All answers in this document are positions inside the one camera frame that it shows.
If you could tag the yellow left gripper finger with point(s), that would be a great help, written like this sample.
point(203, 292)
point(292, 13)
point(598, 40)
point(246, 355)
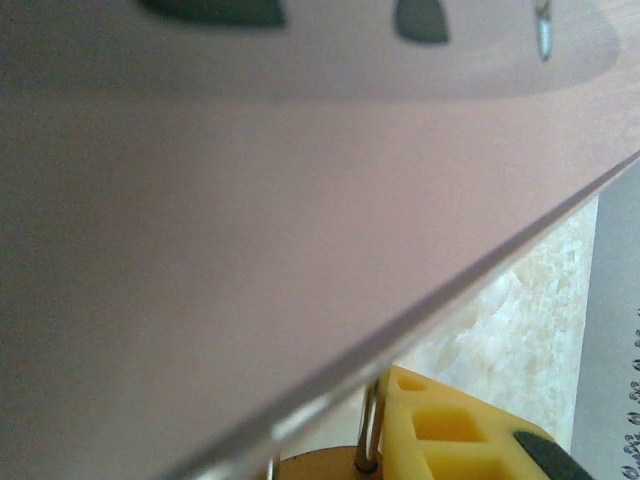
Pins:
point(450, 430)

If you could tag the brass padlock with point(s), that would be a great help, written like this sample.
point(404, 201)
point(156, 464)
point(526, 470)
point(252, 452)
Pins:
point(320, 467)

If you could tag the pink tin box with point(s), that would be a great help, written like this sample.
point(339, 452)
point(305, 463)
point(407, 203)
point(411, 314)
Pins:
point(200, 250)

